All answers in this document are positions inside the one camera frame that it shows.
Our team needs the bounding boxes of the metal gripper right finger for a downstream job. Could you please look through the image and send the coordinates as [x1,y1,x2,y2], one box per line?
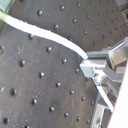
[87,37,128,68]

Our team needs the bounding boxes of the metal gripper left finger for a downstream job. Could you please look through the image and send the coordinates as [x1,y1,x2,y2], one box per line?
[80,61,123,111]

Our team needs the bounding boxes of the white cable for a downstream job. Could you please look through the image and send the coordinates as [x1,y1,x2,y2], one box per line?
[0,10,90,61]

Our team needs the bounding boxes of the black perforated breadboard plate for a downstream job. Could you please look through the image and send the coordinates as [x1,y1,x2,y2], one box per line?
[0,0,128,128]

